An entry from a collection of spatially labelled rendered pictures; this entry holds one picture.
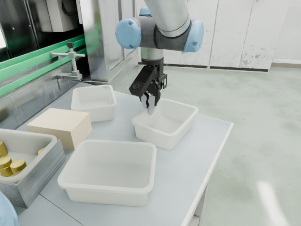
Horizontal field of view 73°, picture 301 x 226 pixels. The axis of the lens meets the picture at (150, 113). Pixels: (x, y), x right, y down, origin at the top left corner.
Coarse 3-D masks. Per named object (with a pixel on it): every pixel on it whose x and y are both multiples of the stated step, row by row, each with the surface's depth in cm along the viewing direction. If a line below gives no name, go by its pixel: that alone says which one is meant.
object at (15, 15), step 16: (0, 0) 89; (16, 0) 98; (32, 0) 106; (0, 16) 89; (16, 16) 98; (32, 16) 107; (48, 16) 119; (16, 32) 99; (32, 32) 109; (48, 32) 120; (64, 32) 135; (80, 32) 154; (16, 48) 99; (32, 48) 110
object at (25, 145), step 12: (0, 132) 61; (12, 132) 60; (24, 132) 60; (12, 144) 62; (24, 144) 61; (36, 144) 60; (48, 144) 55; (12, 156) 61; (24, 156) 61; (36, 156) 51; (0, 180) 45; (12, 180) 45
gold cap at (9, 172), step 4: (4, 156) 55; (8, 156) 55; (0, 160) 54; (4, 160) 54; (8, 160) 54; (0, 164) 53; (4, 164) 53; (8, 164) 54; (0, 168) 53; (4, 168) 53; (8, 168) 54; (0, 172) 54; (4, 172) 54; (8, 172) 54; (12, 172) 55; (4, 176) 54; (8, 176) 55
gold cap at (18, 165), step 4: (16, 160) 54; (20, 160) 54; (24, 160) 54; (12, 164) 52; (16, 164) 52; (20, 164) 52; (24, 164) 53; (12, 168) 52; (16, 168) 52; (20, 168) 52; (24, 168) 53; (16, 172) 52
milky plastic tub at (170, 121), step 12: (156, 108) 81; (168, 108) 84; (180, 108) 81; (192, 108) 78; (132, 120) 69; (144, 120) 76; (156, 120) 83; (168, 120) 83; (180, 120) 82; (192, 120) 76; (144, 132) 68; (156, 132) 64; (168, 132) 75; (180, 132) 68; (156, 144) 68; (168, 144) 65
